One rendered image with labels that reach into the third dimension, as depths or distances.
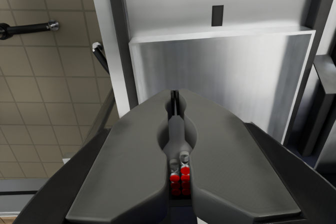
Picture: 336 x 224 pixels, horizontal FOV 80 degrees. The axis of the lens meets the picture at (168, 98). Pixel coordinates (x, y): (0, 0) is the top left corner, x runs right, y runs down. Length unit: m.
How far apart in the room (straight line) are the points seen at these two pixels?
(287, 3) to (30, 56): 1.40
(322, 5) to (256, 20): 0.08
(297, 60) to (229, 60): 0.10
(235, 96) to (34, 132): 1.67
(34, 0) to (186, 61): 1.16
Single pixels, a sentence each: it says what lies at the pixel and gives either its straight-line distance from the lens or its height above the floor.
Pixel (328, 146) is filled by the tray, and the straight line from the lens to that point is 0.56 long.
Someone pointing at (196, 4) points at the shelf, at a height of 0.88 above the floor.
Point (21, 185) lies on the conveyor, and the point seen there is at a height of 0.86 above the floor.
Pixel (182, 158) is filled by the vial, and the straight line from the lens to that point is 0.44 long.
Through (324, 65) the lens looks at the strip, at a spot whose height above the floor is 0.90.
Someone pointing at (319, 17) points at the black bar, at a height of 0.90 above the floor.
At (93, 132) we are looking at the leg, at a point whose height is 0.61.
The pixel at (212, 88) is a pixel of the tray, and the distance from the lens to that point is 0.37.
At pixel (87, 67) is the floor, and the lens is 1.39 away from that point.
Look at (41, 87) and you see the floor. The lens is 1.60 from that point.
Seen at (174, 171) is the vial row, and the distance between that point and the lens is 0.45.
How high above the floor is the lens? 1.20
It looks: 60 degrees down
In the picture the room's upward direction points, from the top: 180 degrees counter-clockwise
